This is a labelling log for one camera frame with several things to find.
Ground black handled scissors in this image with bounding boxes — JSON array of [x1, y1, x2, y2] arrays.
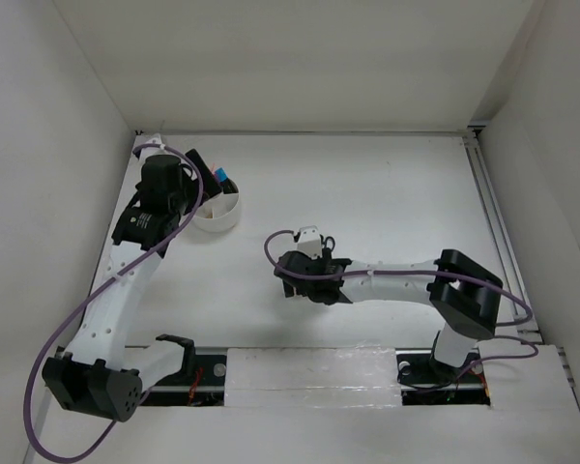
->
[[321, 236, 336, 258]]

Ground blue black highlighter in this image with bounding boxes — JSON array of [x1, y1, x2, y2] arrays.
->
[[215, 167, 235, 194]]

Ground pink black highlighter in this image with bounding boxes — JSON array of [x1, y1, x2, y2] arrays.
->
[[186, 149, 222, 198]]

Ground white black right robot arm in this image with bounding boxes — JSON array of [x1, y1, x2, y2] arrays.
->
[[274, 249, 503, 384]]

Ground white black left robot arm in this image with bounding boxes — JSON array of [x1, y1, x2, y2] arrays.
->
[[42, 154, 199, 422]]

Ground white round divided container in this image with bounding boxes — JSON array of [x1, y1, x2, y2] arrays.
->
[[192, 179, 242, 233]]

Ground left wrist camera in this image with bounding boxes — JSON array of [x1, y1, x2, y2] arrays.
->
[[131, 133, 165, 159]]

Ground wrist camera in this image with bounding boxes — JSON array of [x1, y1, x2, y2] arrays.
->
[[294, 225, 323, 259], [131, 133, 165, 159]]

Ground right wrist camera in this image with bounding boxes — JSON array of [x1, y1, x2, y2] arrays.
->
[[294, 225, 323, 259]]

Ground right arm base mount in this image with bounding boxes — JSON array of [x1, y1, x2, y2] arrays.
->
[[396, 350, 491, 406]]

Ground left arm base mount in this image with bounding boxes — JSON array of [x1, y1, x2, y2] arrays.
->
[[132, 333, 227, 407]]

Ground aluminium rail at right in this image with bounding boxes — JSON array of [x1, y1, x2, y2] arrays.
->
[[462, 124, 575, 392]]

